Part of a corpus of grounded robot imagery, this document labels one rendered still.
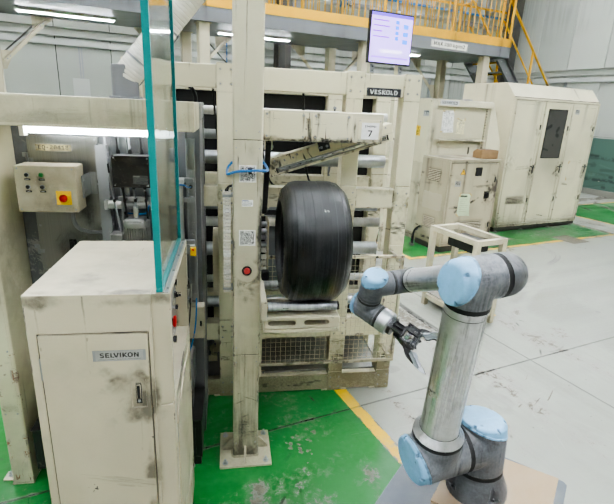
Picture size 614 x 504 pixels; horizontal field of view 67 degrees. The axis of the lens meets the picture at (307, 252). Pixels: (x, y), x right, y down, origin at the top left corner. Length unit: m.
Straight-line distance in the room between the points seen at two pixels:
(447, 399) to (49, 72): 10.31
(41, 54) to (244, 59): 9.11
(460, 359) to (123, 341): 0.95
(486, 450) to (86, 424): 1.22
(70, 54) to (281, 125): 8.92
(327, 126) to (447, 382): 1.44
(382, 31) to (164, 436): 5.08
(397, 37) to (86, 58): 6.87
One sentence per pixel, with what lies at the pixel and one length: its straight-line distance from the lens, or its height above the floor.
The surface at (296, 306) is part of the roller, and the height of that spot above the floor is 0.91.
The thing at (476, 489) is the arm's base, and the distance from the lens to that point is 1.70.
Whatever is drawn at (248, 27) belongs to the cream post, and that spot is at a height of 2.09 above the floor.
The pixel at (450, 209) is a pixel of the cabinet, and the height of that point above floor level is 0.59.
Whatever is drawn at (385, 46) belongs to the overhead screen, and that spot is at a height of 2.51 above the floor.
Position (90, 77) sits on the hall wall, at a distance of 10.98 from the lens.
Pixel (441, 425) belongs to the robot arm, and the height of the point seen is 0.97.
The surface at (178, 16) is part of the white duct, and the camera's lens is 2.36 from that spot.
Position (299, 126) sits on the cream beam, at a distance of 2.33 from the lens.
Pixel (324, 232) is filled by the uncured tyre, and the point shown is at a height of 1.30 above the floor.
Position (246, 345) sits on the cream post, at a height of 0.67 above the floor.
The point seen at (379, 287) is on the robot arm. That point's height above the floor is 1.20.
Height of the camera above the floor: 1.80
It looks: 17 degrees down
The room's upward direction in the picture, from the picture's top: 3 degrees clockwise
